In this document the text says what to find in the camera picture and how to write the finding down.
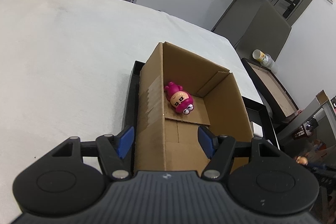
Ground black door handle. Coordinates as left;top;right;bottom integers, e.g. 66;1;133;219
282;0;300;19

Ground black shallow tray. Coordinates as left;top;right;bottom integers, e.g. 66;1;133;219
122;61;279;148

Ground brown cardboard box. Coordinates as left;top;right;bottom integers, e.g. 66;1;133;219
134;42;253;173

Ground black framed brown board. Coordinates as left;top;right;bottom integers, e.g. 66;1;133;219
241;58;298;122

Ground white tablecloth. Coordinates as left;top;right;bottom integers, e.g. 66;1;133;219
1;0;261;223

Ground magenta figurine toy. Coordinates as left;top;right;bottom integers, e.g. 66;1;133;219
164;81;194;115

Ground white yellow paper cup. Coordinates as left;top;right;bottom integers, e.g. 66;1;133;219
252;50;274;69

